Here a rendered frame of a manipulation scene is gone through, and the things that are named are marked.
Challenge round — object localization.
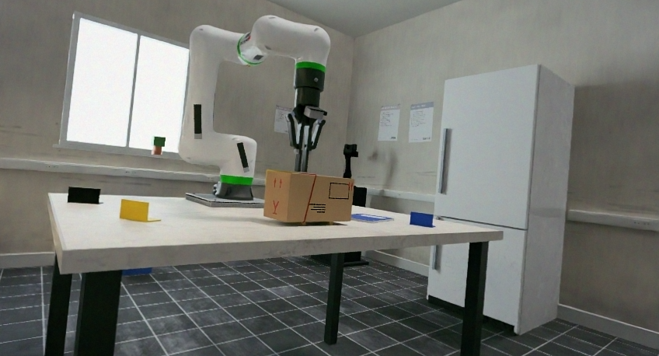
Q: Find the blue notebook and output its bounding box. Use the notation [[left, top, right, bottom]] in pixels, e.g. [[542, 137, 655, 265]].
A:
[[351, 214, 394, 223]]

